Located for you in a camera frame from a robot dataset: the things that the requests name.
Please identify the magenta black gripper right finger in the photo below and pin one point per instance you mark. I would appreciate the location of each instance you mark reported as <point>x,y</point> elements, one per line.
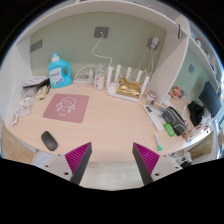
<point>146,160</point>

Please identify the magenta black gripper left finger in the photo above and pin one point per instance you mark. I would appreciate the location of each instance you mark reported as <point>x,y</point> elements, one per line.
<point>77,160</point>

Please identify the black computer mouse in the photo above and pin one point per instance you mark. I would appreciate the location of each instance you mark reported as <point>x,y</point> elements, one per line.
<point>49,141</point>

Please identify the pink mouse pad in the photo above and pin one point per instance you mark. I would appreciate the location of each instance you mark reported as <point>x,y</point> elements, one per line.
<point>67,107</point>

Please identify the white green tube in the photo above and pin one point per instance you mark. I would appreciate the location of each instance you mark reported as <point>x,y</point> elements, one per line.
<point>158,142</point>

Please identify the white remote control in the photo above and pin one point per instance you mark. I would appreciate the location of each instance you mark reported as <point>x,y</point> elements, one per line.
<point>153,118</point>

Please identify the green card pack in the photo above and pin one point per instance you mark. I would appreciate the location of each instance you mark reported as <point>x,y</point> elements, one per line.
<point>169,129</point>

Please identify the grey black pouch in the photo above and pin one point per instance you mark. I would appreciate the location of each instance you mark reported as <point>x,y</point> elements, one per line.
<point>177,123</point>

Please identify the small grey cup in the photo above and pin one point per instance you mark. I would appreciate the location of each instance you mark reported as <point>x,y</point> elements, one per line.
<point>151,96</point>

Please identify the black cloth bag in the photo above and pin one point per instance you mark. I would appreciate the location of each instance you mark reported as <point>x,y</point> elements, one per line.
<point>196,113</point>

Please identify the small white sachet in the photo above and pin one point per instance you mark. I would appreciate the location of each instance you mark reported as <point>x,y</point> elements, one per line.
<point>15,118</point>

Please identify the gold foil bag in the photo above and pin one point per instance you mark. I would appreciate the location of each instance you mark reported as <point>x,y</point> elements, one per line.
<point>127,88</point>

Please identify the yellow packet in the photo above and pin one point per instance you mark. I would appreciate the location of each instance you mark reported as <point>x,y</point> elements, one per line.
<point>41,94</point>

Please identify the white router with antennas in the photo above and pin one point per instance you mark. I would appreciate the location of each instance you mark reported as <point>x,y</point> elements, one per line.
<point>111,83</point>

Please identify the clear bottle white label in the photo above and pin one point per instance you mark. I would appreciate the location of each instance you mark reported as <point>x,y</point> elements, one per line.
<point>99,79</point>

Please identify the stack of papers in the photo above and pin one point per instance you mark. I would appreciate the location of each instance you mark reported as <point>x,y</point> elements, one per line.
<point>35,81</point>

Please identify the black monitor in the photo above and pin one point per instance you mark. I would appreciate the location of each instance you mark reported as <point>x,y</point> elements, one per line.
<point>210,99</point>

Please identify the blue detergent bottle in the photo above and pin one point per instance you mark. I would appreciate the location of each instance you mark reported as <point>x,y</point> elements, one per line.
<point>59,72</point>

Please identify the white divider panel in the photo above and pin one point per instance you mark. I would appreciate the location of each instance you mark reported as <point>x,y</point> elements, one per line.
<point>170,62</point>

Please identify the white wall charger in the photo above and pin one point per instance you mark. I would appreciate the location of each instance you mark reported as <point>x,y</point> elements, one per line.
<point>153,43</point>

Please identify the grey wall socket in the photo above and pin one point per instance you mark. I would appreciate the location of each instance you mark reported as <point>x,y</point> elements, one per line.
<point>101,32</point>

